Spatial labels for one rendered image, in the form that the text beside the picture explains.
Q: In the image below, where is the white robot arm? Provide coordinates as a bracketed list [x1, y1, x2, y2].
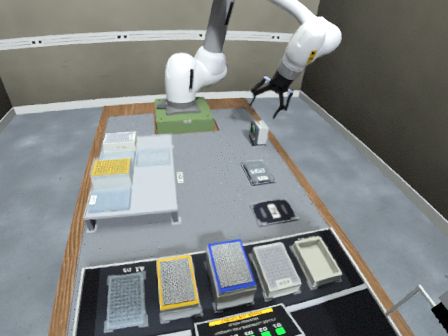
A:
[156, 0, 341, 116]

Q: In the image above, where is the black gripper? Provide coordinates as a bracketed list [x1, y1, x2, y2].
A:
[249, 70, 294, 119]

